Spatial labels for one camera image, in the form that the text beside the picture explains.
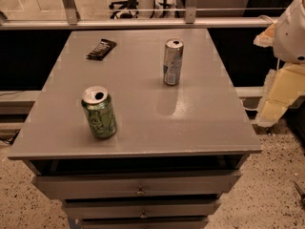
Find grey drawer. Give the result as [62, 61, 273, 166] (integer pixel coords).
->
[63, 198, 220, 219]
[32, 170, 241, 199]
[79, 217, 209, 229]

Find green soda can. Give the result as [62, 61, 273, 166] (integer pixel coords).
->
[81, 86, 116, 138]

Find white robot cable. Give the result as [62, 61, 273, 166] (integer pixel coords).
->
[240, 98, 260, 113]

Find black office chair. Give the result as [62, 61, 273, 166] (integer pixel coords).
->
[109, 0, 138, 19]

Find grey metal railing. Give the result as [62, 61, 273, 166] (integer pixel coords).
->
[0, 0, 277, 31]

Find silver blue redbull can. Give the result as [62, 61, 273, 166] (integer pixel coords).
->
[163, 38, 184, 86]

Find top grey drawer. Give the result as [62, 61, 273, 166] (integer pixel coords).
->
[32, 170, 241, 199]

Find middle grey drawer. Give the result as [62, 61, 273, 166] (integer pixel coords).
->
[63, 198, 220, 219]

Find grey drawer cabinet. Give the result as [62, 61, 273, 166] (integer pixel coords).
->
[7, 28, 263, 229]

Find bottom grey drawer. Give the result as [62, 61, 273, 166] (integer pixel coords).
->
[79, 217, 209, 229]

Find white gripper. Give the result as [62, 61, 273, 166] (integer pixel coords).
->
[254, 0, 305, 127]

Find dark chocolate bar wrapper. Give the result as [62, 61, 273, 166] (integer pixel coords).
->
[87, 39, 116, 61]

